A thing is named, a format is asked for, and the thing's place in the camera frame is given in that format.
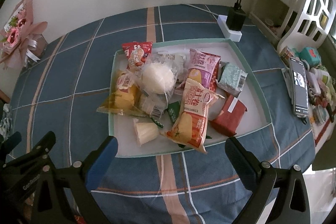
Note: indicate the teal rimmed white tray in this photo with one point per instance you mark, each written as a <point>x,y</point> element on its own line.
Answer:
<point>255,118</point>

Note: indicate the green edged round cake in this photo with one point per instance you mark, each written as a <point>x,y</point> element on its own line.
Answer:
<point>153,108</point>

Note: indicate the small cream cake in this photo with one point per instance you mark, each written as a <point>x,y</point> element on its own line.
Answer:
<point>145,131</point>

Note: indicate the white grey snack packet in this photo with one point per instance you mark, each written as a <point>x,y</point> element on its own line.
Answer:
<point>179,59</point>

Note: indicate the pale green snack packet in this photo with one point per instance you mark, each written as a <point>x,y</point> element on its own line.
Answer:
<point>231,78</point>

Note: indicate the white lattice shelf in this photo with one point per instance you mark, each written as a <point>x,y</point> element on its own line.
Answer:
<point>294,23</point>

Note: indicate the orange soft bread packet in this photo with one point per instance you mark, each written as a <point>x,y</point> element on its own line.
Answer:
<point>123,101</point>

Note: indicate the pink paper flower bouquet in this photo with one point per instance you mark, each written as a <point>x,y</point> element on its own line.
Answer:
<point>22,39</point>

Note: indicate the blue plaid tablecloth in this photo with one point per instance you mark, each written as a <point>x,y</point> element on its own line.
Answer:
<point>63,91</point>

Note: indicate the red peanut snack bag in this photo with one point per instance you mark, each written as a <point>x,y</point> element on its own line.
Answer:
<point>136,54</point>

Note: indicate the teal toy box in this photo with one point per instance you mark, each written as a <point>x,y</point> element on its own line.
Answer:
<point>311,56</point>

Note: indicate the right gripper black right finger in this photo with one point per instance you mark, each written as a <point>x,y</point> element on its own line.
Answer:
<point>254,174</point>

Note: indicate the dark red wafer packet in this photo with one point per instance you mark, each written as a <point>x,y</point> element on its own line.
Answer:
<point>230,116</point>

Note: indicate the crumpled patterned paper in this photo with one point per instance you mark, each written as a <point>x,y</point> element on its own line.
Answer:
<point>6,121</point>

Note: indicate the clear white bun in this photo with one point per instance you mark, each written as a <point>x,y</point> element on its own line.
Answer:
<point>158,77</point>

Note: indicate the beige toast bread packet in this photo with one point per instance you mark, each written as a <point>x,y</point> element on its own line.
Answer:
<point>190,128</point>

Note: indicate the black power adapter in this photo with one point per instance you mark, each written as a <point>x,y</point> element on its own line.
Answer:
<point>236,17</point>

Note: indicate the pink snack packet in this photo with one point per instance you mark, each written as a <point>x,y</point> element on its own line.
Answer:
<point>203,68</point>

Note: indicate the white power strip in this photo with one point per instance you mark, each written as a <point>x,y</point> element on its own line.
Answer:
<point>235,36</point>

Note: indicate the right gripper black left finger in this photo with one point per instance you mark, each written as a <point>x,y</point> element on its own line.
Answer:
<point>96,164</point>

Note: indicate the dark green snack packet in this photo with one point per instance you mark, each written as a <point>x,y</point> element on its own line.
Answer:
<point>173,110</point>

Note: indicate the black smartphone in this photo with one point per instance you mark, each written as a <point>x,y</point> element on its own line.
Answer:
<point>299,96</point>

